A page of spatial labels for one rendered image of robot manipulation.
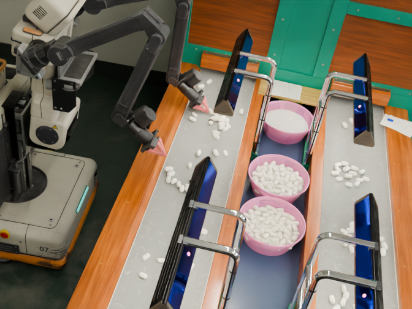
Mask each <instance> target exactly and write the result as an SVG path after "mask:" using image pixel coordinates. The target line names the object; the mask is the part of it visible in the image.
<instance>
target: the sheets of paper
mask: <svg viewBox="0 0 412 309"><path fill-rule="evenodd" d="M301 91H302V86H300V85H295V84H292V83H286V82H282V81H279V80H274V81H273V89H272V95H275V96H282V97H287V98H291V99H297V100H300V95H301Z"/></svg>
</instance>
